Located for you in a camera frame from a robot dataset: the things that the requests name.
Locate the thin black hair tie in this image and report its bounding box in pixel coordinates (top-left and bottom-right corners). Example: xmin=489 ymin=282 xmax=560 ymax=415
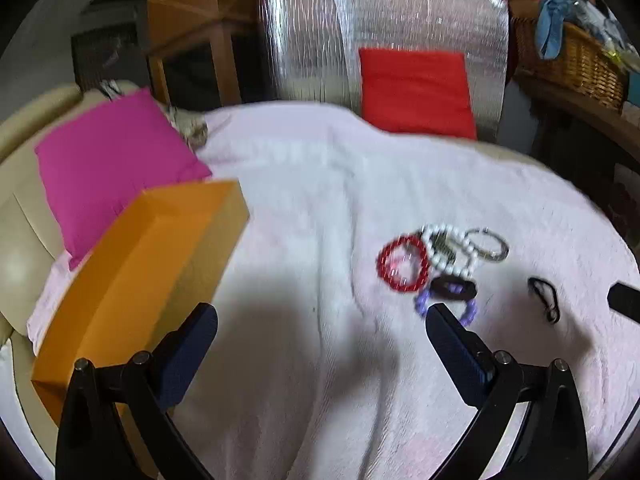
xmin=527 ymin=276 xmax=561 ymax=325

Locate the silver metal bangle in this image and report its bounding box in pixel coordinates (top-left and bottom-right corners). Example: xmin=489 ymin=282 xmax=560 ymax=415
xmin=464 ymin=228 xmax=510 ymax=263

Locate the thick black hair scrunchie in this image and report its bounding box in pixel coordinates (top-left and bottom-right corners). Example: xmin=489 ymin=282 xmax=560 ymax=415
xmin=430 ymin=274 xmax=477 ymax=301

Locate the metal wristwatch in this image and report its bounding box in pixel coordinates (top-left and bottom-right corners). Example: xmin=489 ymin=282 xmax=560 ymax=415
xmin=430 ymin=232 xmax=456 ymax=264

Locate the purple bead bracelet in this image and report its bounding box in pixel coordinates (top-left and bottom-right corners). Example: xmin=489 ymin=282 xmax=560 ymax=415
xmin=414 ymin=282 xmax=480 ymax=328

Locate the white pearl bracelet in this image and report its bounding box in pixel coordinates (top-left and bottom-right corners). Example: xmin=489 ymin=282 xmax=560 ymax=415
xmin=418 ymin=223 xmax=482 ymax=280

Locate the red bead bracelet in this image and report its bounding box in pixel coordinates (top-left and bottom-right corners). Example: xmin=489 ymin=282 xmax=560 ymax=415
xmin=375 ymin=234 xmax=432 ymax=295

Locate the orange cardboard box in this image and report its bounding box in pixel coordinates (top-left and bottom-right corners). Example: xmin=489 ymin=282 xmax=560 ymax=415
xmin=32 ymin=180 xmax=250 ymax=479

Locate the beige leather sofa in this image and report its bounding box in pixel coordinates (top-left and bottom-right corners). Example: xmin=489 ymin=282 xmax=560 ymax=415
xmin=1 ymin=84 xmax=106 ymax=479

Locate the wicker basket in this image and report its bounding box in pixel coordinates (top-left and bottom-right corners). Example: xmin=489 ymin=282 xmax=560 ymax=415
xmin=512 ymin=18 xmax=627 ymax=112

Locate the pale pink towel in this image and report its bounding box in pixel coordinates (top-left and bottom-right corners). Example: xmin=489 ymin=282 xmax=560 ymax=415
xmin=27 ymin=102 xmax=639 ymax=479

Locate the magenta pillow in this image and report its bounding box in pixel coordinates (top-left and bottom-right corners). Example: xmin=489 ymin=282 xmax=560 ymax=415
xmin=35 ymin=89 xmax=212 ymax=270

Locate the red pillow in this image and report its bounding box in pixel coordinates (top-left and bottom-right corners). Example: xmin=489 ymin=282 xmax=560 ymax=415
xmin=359 ymin=48 xmax=477 ymax=141

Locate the blue cloth in basket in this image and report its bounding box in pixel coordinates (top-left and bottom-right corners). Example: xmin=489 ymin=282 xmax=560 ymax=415
xmin=535 ymin=0 xmax=578 ymax=61

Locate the patterned fabric pouch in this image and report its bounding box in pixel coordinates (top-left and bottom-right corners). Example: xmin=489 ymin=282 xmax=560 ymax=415
xmin=165 ymin=106 xmax=208 ymax=152

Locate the silver insulation foil sheet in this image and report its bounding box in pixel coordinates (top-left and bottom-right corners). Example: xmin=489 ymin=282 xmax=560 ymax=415
xmin=258 ymin=0 xmax=510 ymax=142

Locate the wooden cabinet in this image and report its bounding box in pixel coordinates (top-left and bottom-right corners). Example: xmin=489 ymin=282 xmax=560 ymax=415
xmin=146 ymin=0 xmax=269 ymax=110

